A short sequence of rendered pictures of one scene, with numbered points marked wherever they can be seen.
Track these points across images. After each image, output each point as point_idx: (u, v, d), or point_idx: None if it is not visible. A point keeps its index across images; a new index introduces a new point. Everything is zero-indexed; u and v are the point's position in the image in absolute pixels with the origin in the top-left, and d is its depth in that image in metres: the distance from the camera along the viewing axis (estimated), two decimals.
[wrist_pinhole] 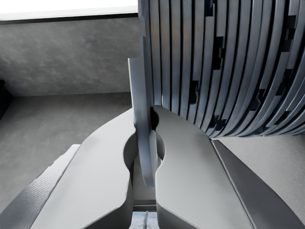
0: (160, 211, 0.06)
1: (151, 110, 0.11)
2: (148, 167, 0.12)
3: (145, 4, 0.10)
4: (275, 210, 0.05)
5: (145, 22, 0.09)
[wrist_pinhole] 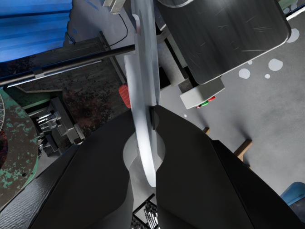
0: (160, 211, 0.06)
1: (152, 110, 0.11)
2: (150, 164, 0.12)
3: (140, 4, 0.10)
4: (275, 210, 0.05)
5: (141, 21, 0.10)
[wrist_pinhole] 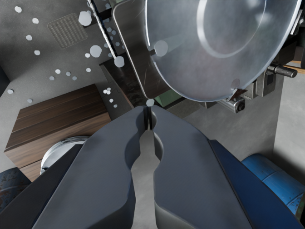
0: (159, 212, 0.06)
1: (149, 111, 0.11)
2: (201, 101, 0.34)
3: (240, 79, 0.36)
4: (272, 209, 0.05)
5: (236, 82, 0.36)
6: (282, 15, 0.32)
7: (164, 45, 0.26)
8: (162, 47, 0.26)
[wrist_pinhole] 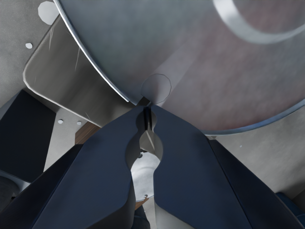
0: (159, 212, 0.06)
1: (149, 111, 0.11)
2: None
3: None
4: (272, 209, 0.05)
5: None
6: None
7: None
8: None
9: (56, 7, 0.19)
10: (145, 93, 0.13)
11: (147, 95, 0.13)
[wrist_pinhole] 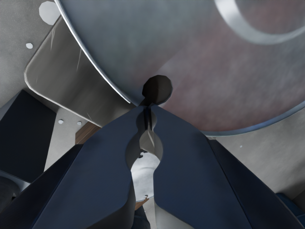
0: (159, 212, 0.06)
1: (149, 111, 0.11)
2: None
3: None
4: (272, 209, 0.05)
5: None
6: (136, 21, 0.10)
7: None
8: None
9: (57, 7, 0.19)
10: None
11: None
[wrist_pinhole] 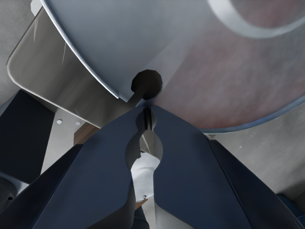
0: (159, 212, 0.06)
1: (149, 111, 0.11)
2: None
3: (163, 93, 0.13)
4: (272, 209, 0.05)
5: None
6: (292, 78, 0.17)
7: None
8: None
9: None
10: None
11: None
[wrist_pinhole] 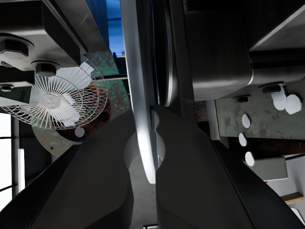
0: (160, 211, 0.06)
1: (151, 110, 0.11)
2: None
3: (157, 158, 0.16)
4: (275, 210, 0.05)
5: None
6: None
7: None
8: None
9: (249, 153, 0.29)
10: None
11: None
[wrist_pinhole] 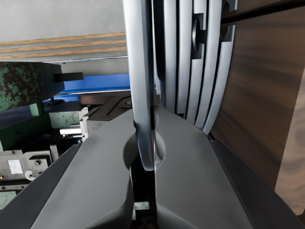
0: (160, 211, 0.06)
1: (151, 110, 0.11)
2: None
3: (154, 148, 0.17)
4: (274, 210, 0.05)
5: None
6: None
7: None
8: None
9: None
10: None
11: None
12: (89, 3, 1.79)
